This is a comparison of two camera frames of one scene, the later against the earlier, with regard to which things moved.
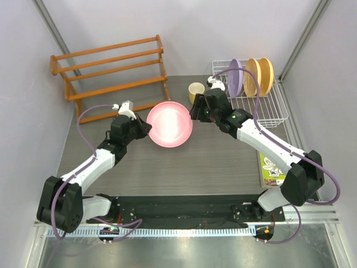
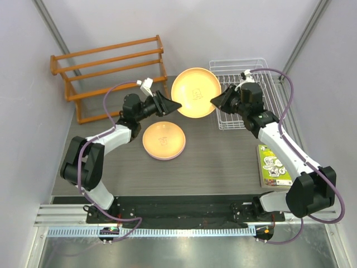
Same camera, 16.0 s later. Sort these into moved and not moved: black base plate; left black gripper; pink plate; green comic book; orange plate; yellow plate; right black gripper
Moved: left black gripper; right black gripper; yellow plate; pink plate; orange plate
Not moved: green comic book; black base plate
